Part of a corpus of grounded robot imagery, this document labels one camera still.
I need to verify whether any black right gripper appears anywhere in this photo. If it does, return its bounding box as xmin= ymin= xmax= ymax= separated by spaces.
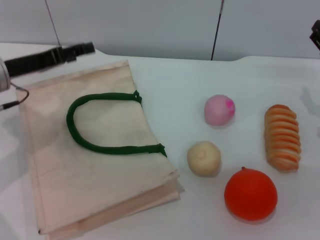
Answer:
xmin=309 ymin=18 xmax=320 ymax=53

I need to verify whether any striped orange twisted bread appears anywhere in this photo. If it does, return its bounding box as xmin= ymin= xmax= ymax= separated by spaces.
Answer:
xmin=264 ymin=104 xmax=302 ymax=173

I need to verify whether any cream round bun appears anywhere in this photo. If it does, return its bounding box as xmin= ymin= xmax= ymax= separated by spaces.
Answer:
xmin=186 ymin=140 xmax=222 ymax=178

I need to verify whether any orange fruit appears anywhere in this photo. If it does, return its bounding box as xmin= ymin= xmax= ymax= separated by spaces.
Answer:
xmin=223 ymin=166 xmax=278 ymax=222

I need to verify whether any pink peach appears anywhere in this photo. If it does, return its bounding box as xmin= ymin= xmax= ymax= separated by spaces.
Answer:
xmin=203 ymin=94 xmax=236 ymax=126

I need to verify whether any white handbag with green handles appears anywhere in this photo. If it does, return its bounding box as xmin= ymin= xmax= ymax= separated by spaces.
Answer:
xmin=15 ymin=59 xmax=186 ymax=237

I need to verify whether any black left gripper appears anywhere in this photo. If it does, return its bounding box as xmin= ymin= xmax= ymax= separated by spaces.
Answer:
xmin=4 ymin=41 xmax=96 ymax=76

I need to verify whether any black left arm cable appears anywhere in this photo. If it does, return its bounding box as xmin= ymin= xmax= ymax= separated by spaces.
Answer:
xmin=0 ymin=82 xmax=30 ymax=112

